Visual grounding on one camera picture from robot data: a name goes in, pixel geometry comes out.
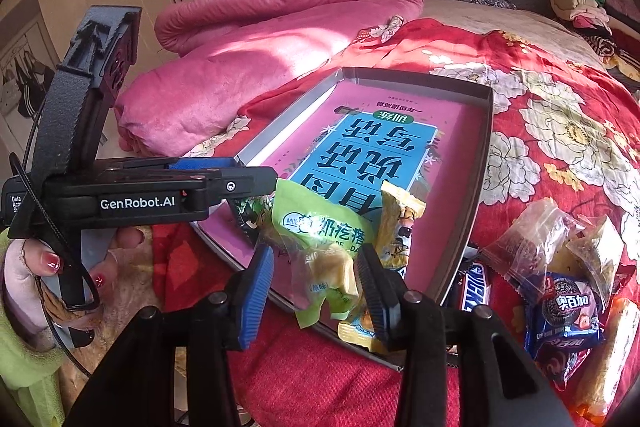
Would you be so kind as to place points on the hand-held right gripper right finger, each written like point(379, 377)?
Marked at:
point(372, 297)

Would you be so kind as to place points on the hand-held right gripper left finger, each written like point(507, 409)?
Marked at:
point(255, 302)

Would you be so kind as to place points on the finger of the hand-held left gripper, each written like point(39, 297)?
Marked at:
point(240, 184)
point(200, 164)

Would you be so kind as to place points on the black green pea snack packet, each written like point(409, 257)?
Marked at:
point(252, 219)

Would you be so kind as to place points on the light green snack packet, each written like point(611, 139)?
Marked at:
point(315, 227)

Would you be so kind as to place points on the brown chocolate bar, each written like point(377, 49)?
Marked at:
point(472, 287)

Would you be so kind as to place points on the grey shallow cardboard box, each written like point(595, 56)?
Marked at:
point(480, 157)

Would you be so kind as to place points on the blue cookie packet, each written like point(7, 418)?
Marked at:
point(562, 312)

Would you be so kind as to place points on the orange clear snack packet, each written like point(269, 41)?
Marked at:
point(607, 357)

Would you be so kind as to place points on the person's left forearm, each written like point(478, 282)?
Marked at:
point(25, 357)

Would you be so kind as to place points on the person's left hand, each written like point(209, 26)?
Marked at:
point(35, 257)

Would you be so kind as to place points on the pink book with blue label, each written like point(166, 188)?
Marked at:
point(350, 142)

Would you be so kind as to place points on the pink quilt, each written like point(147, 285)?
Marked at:
point(250, 57)

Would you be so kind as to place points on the dark purple cookie packet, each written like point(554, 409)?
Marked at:
point(562, 364)

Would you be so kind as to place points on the clear packet with yellow snack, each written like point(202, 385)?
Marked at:
point(595, 257)

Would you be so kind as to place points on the red floral blanket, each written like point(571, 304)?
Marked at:
point(550, 132)

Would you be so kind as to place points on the beige bed sheet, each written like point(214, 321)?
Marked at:
point(500, 19)

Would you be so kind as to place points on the pile of folded clothes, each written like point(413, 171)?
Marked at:
point(590, 12)

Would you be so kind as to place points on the wall poster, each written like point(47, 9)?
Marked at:
point(25, 82)

